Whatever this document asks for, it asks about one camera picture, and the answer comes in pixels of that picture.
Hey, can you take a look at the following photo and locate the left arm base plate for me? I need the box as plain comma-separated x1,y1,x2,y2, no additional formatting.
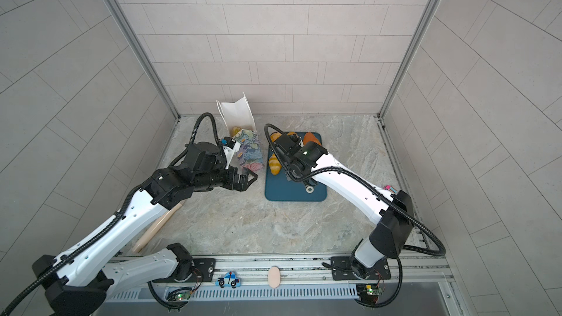
171,258,216,283

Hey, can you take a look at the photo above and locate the yellow striped croissant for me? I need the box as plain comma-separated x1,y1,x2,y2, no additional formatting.
268,154,282,176

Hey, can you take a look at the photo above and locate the blue toy car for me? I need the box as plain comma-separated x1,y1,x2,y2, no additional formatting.
216,272,241,289

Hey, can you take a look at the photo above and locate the reddish brown croissant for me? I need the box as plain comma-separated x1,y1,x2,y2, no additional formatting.
302,132,322,146

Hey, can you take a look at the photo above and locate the left circuit board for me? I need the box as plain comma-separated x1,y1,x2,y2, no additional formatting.
166,288,194,303

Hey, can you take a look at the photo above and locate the right circuit board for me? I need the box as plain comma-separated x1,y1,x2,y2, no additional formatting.
356,284,384,305

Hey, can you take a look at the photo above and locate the aluminium rail frame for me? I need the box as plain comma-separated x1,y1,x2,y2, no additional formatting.
110,252,468,315

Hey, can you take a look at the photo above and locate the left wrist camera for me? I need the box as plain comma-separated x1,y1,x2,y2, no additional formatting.
221,137,241,170

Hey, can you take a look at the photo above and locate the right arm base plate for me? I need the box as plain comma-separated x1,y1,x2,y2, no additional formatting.
322,256,392,282

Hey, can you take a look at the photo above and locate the pink oval eraser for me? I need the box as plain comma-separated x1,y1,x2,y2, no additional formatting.
267,266,281,289

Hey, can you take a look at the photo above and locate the pink toy truck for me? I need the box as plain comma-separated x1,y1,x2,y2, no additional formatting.
384,185,398,194

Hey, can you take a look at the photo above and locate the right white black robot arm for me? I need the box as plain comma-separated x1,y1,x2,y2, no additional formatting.
264,124,446,279

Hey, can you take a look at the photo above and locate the teal rectangular tray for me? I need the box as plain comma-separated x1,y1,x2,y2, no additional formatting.
265,147,327,202

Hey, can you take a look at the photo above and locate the circuit board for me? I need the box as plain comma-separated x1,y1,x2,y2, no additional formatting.
166,288,194,303
356,284,384,305

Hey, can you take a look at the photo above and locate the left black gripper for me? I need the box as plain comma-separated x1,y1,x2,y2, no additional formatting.
192,163,260,193

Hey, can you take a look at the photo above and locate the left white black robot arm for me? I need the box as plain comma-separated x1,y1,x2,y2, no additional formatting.
2,113,258,315

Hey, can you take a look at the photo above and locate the round swirl bun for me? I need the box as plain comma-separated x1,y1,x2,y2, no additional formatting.
270,133,282,142

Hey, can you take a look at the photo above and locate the floral paper gift bag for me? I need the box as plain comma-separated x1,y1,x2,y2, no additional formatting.
217,95,265,172

